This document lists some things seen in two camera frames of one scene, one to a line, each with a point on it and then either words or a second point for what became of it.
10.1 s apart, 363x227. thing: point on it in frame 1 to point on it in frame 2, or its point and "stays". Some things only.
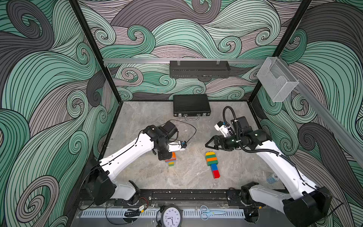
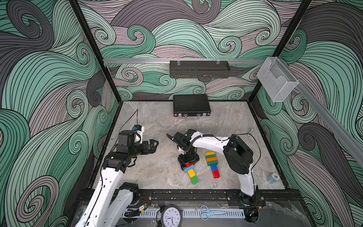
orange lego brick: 211,159 stays
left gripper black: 162,157 to 145,151
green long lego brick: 211,156 stays
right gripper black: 220,138 to 182,161
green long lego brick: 212,162 stays
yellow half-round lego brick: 210,153 stays
